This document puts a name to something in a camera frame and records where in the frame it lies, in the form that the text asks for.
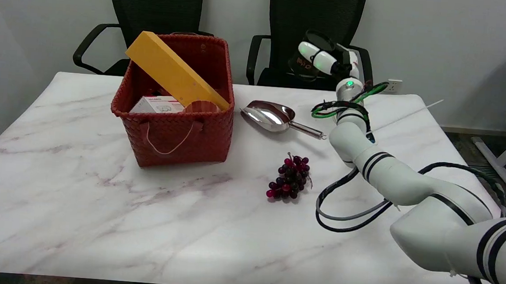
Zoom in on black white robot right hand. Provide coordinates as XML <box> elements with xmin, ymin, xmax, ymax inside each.
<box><xmin>286</xmin><ymin>28</ymin><xmax>355</xmax><ymax>85</ymax></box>

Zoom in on red woven basket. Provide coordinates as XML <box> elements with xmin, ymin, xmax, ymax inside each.
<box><xmin>107</xmin><ymin>28</ymin><xmax>240</xmax><ymax>174</ymax></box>

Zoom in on black mesh office chair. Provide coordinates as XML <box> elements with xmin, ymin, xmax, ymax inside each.
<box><xmin>245</xmin><ymin>0</ymin><xmax>379</xmax><ymax>95</ymax></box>
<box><xmin>71</xmin><ymin>0</ymin><xmax>217</xmax><ymax>83</ymax></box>

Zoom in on silver metal scoop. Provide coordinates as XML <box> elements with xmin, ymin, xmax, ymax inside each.
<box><xmin>239</xmin><ymin>99</ymin><xmax>330</xmax><ymax>141</ymax></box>

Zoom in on thin white zip tie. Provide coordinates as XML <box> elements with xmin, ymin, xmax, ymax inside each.
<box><xmin>372</xmin><ymin>94</ymin><xmax>444</xmax><ymax>138</ymax></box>

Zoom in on dark red grape bunch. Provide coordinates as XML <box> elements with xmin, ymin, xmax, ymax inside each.
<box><xmin>266</xmin><ymin>151</ymin><xmax>315</xmax><ymax>203</ymax></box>

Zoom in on brown round cup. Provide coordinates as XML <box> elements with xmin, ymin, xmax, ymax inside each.
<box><xmin>182</xmin><ymin>99</ymin><xmax>222</xmax><ymax>117</ymax></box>

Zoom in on long yellow box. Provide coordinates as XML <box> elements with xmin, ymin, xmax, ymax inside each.
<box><xmin>121</xmin><ymin>29</ymin><xmax>235</xmax><ymax>112</ymax></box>

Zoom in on small white carton box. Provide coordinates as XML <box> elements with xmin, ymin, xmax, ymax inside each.
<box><xmin>129</xmin><ymin>93</ymin><xmax>187</xmax><ymax>118</ymax></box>

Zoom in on green robot cable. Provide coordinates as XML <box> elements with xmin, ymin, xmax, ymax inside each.
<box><xmin>311</xmin><ymin>76</ymin><xmax>390</xmax><ymax>124</ymax></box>

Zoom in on white wall outlet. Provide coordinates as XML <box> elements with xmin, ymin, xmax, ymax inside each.
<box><xmin>385</xmin><ymin>78</ymin><xmax>404</xmax><ymax>95</ymax></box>

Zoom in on black looping robot cable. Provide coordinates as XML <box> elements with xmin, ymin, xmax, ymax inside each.
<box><xmin>314</xmin><ymin>153</ymin><xmax>506</xmax><ymax>245</ymax></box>

